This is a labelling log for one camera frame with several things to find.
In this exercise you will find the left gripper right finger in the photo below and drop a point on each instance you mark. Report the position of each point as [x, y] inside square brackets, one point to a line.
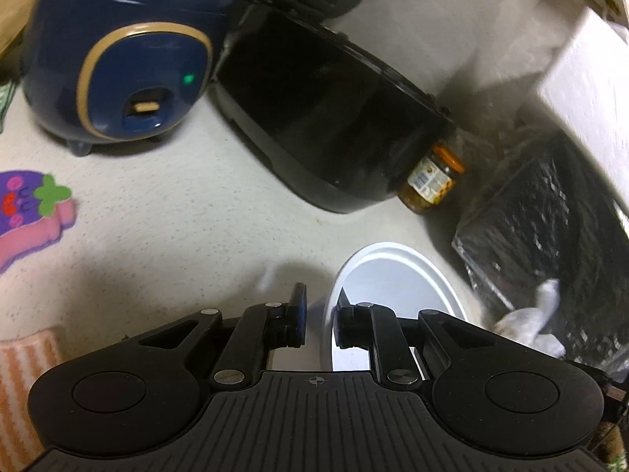
[388, 339]

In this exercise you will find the clear plastic bag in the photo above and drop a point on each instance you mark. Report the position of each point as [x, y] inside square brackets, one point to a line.
[525, 326]

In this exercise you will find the green patterned cloth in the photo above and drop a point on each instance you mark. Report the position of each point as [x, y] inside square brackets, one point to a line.
[7, 91]

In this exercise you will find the white cabinet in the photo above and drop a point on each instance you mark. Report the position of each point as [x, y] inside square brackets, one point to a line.
[584, 92]

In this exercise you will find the black textured box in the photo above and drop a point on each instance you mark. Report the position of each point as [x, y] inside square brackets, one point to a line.
[545, 214]

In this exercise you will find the purple pink silicone mat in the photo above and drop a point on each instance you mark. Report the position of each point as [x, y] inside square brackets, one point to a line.
[35, 211]

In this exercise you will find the glass jar orange lid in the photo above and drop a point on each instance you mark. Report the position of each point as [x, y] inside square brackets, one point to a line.
[432, 179]

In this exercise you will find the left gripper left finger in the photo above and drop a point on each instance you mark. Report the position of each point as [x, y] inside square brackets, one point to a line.
[261, 329]

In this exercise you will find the blue rice cooker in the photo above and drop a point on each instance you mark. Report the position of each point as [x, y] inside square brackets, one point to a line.
[113, 71]

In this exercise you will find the black rice cooker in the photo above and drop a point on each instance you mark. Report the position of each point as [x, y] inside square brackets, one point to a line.
[339, 126]

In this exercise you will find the white round plastic lid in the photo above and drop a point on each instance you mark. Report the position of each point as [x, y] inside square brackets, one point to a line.
[389, 274]

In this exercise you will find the orange striped cloth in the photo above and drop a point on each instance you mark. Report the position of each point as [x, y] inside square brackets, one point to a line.
[23, 361]

